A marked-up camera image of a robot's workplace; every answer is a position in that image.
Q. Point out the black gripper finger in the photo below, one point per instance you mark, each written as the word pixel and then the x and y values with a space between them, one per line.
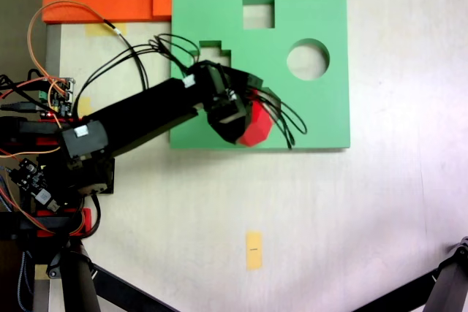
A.
pixel 228 131

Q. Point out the green shape sorting board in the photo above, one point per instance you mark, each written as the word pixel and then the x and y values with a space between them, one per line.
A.
pixel 314 114

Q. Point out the red base clamp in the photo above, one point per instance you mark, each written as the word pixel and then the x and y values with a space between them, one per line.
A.
pixel 47 141
pixel 87 217

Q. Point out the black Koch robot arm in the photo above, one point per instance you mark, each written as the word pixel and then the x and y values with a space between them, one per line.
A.
pixel 146 114

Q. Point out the yellow tape marker with line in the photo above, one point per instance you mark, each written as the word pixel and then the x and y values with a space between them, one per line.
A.
pixel 254 250

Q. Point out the black notched tripod leg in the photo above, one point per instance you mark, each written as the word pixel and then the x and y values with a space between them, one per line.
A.
pixel 453 282

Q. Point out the small black circuit board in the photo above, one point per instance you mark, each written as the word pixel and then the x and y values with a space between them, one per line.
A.
pixel 29 178

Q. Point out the red octagonal pillar block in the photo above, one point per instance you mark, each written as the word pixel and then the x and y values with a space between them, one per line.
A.
pixel 257 125

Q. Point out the green terminal circuit board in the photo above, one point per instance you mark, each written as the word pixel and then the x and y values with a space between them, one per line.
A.
pixel 60 94

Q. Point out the yellow masking tape piece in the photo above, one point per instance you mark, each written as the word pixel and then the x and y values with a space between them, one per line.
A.
pixel 97 29
pixel 85 104
pixel 40 272

